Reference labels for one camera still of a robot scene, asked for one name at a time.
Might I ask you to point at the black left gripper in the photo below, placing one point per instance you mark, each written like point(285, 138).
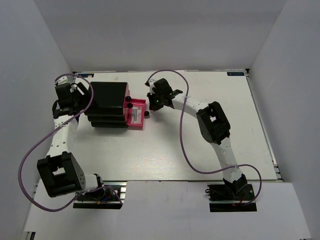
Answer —
point(86, 97)

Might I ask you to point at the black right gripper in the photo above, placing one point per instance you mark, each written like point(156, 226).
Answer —
point(153, 106)

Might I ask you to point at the clear false eyelash box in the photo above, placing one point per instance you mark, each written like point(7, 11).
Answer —
point(136, 115)

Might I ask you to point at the pink black makeup drawer organizer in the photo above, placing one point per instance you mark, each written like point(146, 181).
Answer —
point(112, 106)

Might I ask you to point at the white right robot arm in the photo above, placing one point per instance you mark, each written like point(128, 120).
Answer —
point(213, 125)

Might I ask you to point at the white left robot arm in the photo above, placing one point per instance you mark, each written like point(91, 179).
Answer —
point(60, 172)

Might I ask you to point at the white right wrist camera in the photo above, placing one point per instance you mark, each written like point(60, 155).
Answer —
point(150, 83)

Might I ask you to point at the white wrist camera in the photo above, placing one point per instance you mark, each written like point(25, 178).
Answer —
point(63, 80)
point(150, 83)

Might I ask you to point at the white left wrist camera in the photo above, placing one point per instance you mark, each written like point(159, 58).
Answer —
point(63, 80)

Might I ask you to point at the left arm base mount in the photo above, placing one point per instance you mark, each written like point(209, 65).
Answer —
point(103, 199)

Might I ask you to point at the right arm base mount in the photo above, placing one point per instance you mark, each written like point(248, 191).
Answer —
point(221, 200)

